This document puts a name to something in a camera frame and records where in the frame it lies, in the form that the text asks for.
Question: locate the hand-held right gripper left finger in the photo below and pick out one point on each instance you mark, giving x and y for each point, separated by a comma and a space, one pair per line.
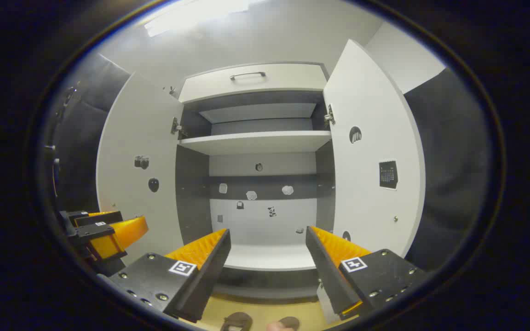
200, 280

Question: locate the white door with camera sticker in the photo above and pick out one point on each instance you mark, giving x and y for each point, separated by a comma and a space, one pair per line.
131, 128

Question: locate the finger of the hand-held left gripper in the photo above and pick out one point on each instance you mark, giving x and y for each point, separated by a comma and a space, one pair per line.
99, 218
124, 232

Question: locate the white cabinet shelf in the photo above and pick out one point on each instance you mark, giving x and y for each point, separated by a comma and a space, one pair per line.
256, 142

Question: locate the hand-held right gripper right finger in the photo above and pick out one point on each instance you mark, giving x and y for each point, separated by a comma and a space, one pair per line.
331, 276

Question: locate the white shoe cabinet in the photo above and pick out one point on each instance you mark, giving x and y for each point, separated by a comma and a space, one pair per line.
265, 225

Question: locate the white cabinet drawer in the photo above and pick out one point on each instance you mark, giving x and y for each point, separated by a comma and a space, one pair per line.
288, 78

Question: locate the brown fuzzy shoe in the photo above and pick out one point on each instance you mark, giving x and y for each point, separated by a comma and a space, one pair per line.
236, 321
288, 322

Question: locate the black backdrop cloth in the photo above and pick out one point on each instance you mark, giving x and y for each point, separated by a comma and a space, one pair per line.
85, 138
449, 174

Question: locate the metal door hinge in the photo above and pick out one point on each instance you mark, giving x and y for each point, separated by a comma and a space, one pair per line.
175, 126
329, 116

